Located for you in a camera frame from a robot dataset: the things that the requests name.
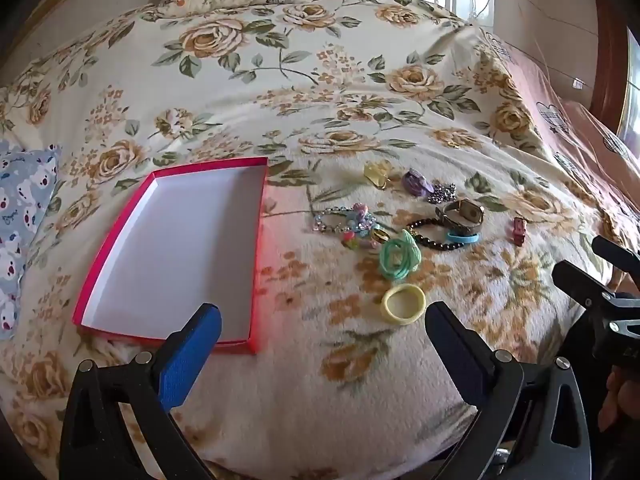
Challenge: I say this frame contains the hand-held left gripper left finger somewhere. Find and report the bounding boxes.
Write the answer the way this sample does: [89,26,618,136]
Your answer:
[59,303,222,480]

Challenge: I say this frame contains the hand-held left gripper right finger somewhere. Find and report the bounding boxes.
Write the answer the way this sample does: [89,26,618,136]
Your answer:
[424,301,601,480]

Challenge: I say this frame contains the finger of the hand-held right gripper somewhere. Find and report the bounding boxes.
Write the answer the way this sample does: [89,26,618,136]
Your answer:
[552,260,616,306]
[592,236,640,276]

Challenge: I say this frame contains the yellow hair tie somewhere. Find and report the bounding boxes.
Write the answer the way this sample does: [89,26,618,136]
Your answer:
[381,283,427,327]

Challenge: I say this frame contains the red cardboard box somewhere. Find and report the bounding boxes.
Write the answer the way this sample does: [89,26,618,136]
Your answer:
[72,156,269,355]

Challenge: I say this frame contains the green coil hair tie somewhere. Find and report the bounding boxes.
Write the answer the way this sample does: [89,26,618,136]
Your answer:
[378,229,422,281]

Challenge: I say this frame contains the brown strap wristwatch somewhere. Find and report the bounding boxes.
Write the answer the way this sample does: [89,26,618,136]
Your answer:
[435,198,486,235]

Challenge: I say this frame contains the colourful chunky bead bracelet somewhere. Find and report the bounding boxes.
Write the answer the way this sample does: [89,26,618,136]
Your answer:
[342,202,388,252]

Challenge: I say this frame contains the silver chain bracelet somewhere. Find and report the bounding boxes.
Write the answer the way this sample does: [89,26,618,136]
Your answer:
[427,182,458,204]

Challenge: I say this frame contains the crystal bead bracelet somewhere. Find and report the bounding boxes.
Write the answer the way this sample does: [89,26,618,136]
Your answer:
[312,206,361,234]

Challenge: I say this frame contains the person's right hand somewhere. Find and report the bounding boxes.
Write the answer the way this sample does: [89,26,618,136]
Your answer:
[599,365,640,433]

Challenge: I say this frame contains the pink heart print sheet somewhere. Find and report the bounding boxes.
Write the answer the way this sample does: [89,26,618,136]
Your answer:
[480,30,640,281]

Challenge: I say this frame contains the window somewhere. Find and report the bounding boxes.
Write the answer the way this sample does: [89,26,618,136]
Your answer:
[617,30,640,161]

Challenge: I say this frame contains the yellow hair clip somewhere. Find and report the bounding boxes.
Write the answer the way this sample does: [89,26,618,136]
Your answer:
[363,161,396,191]

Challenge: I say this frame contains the blue koala print pillow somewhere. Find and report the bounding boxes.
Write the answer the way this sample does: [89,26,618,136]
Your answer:
[0,140,61,341]

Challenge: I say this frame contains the floral blanket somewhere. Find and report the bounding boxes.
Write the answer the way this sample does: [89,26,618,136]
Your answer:
[0,0,616,480]

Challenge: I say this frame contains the black bead bracelet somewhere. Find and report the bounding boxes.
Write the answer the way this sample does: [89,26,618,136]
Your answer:
[406,217,468,251]

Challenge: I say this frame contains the purple coil hair tie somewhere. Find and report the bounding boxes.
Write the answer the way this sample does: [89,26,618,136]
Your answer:
[402,168,435,197]

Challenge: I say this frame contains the brown wooden frame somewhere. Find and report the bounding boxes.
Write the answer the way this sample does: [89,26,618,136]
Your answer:
[575,0,640,136]

